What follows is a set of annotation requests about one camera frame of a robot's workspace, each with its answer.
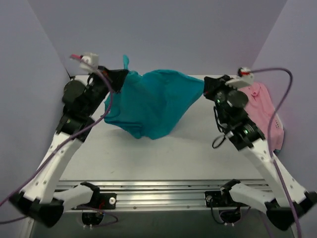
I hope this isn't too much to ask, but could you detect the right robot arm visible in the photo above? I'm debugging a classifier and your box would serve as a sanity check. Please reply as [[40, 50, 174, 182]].
[[204, 75, 317, 231]]

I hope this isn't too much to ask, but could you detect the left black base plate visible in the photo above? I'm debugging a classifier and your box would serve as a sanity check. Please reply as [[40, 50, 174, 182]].
[[91, 192, 117, 210]]

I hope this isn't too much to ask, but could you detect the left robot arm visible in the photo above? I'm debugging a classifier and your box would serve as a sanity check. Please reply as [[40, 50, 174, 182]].
[[9, 66, 129, 228]]

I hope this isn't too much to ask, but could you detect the pink polo shirt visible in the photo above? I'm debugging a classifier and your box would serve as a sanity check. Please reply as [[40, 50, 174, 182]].
[[239, 82, 284, 152]]

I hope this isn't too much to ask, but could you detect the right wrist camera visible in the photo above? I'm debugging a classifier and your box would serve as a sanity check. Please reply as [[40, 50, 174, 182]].
[[225, 67, 254, 89]]

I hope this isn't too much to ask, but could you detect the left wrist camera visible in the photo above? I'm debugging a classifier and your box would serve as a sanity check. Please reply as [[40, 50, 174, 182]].
[[70, 53, 99, 73]]

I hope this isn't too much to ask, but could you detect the teal t-shirt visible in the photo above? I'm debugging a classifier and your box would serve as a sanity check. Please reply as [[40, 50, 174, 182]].
[[104, 69, 204, 140]]

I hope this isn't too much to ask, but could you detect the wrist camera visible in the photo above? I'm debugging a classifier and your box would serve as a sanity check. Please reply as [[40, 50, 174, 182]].
[[225, 67, 254, 89], [70, 53, 99, 73]]

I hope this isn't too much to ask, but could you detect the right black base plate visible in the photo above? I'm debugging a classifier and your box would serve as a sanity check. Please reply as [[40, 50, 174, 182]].
[[205, 191, 229, 208]]

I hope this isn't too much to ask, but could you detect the aluminium rail frame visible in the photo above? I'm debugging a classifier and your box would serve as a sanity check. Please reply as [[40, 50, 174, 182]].
[[54, 179, 273, 214]]

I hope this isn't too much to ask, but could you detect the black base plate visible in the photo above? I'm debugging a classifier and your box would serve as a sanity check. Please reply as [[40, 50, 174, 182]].
[[91, 192, 117, 210], [205, 191, 229, 208]]

